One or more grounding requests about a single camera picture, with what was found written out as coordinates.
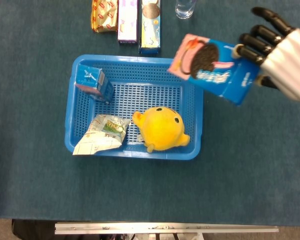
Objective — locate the light blue cookie box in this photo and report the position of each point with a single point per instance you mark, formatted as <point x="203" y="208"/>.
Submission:
<point x="151" y="30"/>

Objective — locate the purple white cookie box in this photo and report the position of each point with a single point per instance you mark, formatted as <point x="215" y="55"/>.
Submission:
<point x="127" y="22"/>

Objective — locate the yellow plush toy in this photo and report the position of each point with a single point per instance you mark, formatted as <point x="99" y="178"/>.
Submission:
<point x="160" y="130"/>

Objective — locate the clear glass cup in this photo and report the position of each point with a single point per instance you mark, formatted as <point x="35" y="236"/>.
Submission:
<point x="185" y="10"/>

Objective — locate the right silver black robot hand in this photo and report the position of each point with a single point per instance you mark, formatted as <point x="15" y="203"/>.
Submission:
<point x="290" y="65"/>

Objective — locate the blue plastic perforated basket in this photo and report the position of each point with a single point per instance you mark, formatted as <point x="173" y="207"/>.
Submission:
<point x="145" y="100"/>

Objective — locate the yellow red snack packet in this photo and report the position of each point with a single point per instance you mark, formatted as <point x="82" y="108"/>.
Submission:
<point x="103" y="15"/>

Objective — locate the white snack bag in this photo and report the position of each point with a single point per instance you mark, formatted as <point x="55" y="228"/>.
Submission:
<point x="102" y="135"/>

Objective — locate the aluminium frame rail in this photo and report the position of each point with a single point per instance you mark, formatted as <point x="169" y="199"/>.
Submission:
<point x="165" y="228"/>

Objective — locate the teal felt table cloth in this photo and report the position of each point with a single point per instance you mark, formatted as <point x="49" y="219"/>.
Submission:
<point x="240" y="162"/>

